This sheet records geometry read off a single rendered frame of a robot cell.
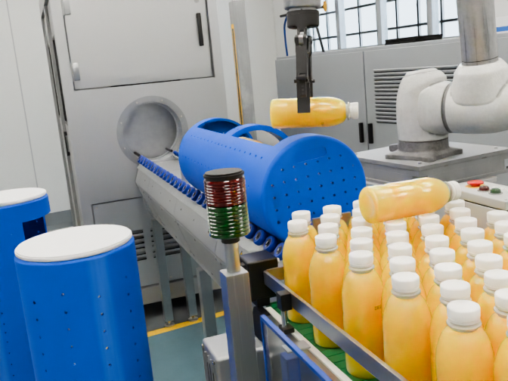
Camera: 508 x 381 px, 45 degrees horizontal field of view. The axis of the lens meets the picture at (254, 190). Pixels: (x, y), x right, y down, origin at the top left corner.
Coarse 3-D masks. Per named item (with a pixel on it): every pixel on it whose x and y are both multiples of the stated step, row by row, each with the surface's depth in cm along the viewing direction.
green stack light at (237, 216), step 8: (208, 208) 93; (216, 208) 92; (224, 208) 92; (232, 208) 92; (240, 208) 93; (208, 216) 94; (216, 216) 93; (224, 216) 92; (232, 216) 92; (240, 216) 93; (248, 216) 95; (208, 224) 95; (216, 224) 93; (224, 224) 92; (232, 224) 92; (240, 224) 93; (248, 224) 95; (216, 232) 93; (224, 232) 93; (232, 232) 93; (240, 232) 93; (248, 232) 94
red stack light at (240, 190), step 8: (208, 184) 92; (216, 184) 91; (224, 184) 91; (232, 184) 91; (240, 184) 92; (208, 192) 93; (216, 192) 92; (224, 192) 91; (232, 192) 92; (240, 192) 92; (208, 200) 93; (216, 200) 92; (224, 200) 92; (232, 200) 92; (240, 200) 93
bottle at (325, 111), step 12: (276, 108) 143; (288, 108) 143; (312, 108) 142; (324, 108) 141; (336, 108) 141; (348, 108) 142; (276, 120) 144; (288, 120) 143; (300, 120) 143; (312, 120) 142; (324, 120) 142; (336, 120) 142
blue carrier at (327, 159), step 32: (192, 128) 224; (224, 128) 230; (256, 128) 185; (192, 160) 207; (224, 160) 175; (256, 160) 154; (288, 160) 146; (320, 160) 149; (352, 160) 152; (256, 192) 149; (288, 192) 148; (320, 192) 151; (352, 192) 154; (256, 224) 162
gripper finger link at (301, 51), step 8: (296, 40) 137; (304, 40) 137; (296, 48) 137; (304, 48) 137; (296, 56) 137; (304, 56) 137; (296, 64) 138; (304, 64) 137; (296, 72) 138; (304, 72) 137
